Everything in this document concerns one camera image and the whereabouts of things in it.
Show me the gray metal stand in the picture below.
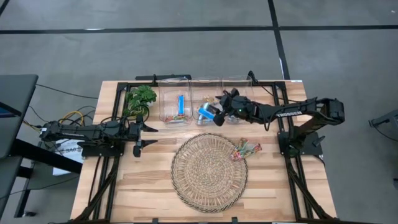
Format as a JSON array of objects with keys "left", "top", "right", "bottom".
[{"left": 368, "top": 108, "right": 398, "bottom": 128}]

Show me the clear plastic bin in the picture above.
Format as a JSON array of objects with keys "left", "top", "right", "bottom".
[
  {"left": 221, "top": 74, "right": 260, "bottom": 125},
  {"left": 157, "top": 77, "right": 193, "bottom": 128},
  {"left": 190, "top": 76, "right": 226, "bottom": 126}
]

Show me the blue Quaker Chewy granola bar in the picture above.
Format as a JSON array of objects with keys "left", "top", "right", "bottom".
[
  {"left": 198, "top": 107, "right": 216, "bottom": 121},
  {"left": 177, "top": 95, "right": 186, "bottom": 116}
]

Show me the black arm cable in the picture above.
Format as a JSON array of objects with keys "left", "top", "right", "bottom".
[{"left": 248, "top": 70, "right": 299, "bottom": 103}]

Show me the black mount bar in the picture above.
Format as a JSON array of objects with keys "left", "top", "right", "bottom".
[{"left": 135, "top": 73, "right": 193, "bottom": 82}]

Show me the black floor cable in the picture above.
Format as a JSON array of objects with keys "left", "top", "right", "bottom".
[{"left": 35, "top": 83, "right": 99, "bottom": 100}]

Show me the white paper box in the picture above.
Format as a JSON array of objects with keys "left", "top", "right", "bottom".
[{"left": 52, "top": 138, "right": 86, "bottom": 177}]

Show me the yellow cable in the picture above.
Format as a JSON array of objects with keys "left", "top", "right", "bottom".
[{"left": 58, "top": 110, "right": 85, "bottom": 127}]

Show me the black metal table frame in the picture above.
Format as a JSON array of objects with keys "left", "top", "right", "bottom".
[{"left": 73, "top": 80, "right": 338, "bottom": 224}]

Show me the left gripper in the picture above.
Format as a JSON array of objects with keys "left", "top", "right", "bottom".
[{"left": 126, "top": 114, "right": 159, "bottom": 158}]

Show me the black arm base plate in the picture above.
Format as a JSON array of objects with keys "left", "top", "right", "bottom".
[
  {"left": 80, "top": 141, "right": 125, "bottom": 158},
  {"left": 277, "top": 131, "right": 323, "bottom": 156}
]

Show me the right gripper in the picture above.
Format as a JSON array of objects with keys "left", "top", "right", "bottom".
[{"left": 213, "top": 88, "right": 259, "bottom": 127}]

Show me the gray desk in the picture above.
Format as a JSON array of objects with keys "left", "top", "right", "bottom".
[{"left": 0, "top": 73, "right": 83, "bottom": 218}]

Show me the potted green plant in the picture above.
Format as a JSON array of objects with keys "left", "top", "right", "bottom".
[{"left": 122, "top": 85, "right": 158, "bottom": 118}]

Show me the round woven straw placemat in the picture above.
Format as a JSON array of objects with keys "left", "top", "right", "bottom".
[{"left": 170, "top": 133, "right": 249, "bottom": 214}]

